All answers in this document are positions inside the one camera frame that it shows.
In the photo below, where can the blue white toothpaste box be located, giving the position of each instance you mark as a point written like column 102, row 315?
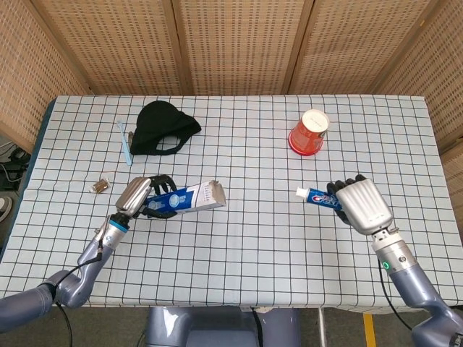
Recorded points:
column 195, row 199

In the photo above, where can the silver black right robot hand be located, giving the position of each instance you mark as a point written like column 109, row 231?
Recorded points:
column 365, row 206

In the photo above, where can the white table leg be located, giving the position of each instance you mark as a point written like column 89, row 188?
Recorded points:
column 320, row 325

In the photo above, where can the red paper cup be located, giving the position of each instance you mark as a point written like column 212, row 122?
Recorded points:
column 305, row 137

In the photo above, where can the yellow floor tape strip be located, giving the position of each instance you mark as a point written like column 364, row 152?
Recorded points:
column 369, row 332

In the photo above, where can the checkered light blue tablecloth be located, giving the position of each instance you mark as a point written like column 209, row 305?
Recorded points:
column 253, row 162

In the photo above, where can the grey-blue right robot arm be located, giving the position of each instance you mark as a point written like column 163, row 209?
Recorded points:
column 408, row 282

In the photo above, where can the black cap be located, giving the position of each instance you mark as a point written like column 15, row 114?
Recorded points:
column 155, row 119

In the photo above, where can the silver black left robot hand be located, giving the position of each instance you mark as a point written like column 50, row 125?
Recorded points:
column 134, row 195

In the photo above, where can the light blue toothbrush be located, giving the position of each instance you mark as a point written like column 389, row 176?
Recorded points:
column 124, row 144

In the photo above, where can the bamboo screen panel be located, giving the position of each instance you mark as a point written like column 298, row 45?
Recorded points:
column 115, row 43
column 437, row 79
column 238, row 43
column 361, row 43
column 32, row 72

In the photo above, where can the brown wrapped candy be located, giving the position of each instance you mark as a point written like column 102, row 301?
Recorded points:
column 100, row 186

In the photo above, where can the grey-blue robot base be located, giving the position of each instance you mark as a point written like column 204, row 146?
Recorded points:
column 217, row 329

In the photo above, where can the grey white shoe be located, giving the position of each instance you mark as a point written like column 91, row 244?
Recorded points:
column 4, row 207

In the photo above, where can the blue white toothpaste tube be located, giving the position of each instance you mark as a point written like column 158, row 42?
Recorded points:
column 318, row 197

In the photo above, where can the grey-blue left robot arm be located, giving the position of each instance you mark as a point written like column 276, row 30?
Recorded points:
column 90, row 256

